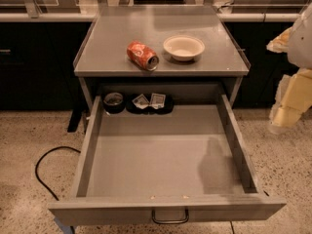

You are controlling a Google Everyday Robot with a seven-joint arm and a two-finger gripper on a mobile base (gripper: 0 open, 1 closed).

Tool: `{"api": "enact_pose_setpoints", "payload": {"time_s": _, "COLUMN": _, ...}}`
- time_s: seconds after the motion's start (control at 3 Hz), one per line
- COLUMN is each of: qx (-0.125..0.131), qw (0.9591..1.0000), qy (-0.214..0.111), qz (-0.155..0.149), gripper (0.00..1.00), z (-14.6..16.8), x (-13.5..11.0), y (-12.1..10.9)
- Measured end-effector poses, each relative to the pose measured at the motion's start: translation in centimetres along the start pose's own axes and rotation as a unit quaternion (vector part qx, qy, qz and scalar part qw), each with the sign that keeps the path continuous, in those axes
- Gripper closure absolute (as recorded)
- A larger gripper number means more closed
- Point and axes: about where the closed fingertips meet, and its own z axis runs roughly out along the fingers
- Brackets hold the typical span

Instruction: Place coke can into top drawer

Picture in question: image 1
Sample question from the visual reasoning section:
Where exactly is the black floor cable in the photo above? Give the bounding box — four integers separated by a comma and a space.
34, 145, 82, 202

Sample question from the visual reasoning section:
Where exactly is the white packet right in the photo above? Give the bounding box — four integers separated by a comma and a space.
149, 93, 166, 109

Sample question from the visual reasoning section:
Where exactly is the white packet left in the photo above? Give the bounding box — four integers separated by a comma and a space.
133, 94, 149, 109

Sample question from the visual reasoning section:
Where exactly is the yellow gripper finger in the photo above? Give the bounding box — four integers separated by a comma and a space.
266, 28, 292, 53
269, 68, 312, 135

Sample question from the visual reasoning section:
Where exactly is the white bowl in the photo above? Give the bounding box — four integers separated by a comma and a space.
163, 35, 206, 61

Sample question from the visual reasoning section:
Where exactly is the open grey top drawer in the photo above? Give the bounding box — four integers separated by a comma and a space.
49, 96, 286, 225

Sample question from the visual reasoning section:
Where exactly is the white counter rail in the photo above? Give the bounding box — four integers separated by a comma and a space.
0, 13, 96, 22

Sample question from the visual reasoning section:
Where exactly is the red coke can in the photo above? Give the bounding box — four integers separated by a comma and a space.
127, 41, 159, 71

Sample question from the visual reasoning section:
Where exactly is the black drawer handle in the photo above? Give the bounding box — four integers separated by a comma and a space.
151, 210, 189, 224

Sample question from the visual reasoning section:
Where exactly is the black tray with packets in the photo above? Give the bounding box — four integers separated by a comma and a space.
126, 93, 175, 115

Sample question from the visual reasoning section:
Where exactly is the grey cabinet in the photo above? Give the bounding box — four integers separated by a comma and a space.
74, 6, 249, 107

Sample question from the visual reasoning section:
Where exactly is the black tape roll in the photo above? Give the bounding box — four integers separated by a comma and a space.
103, 92, 125, 114

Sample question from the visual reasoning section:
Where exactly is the white packet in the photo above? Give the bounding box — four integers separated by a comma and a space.
133, 94, 149, 109
149, 93, 166, 109

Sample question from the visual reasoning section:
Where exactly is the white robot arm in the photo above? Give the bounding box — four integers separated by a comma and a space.
267, 4, 312, 134

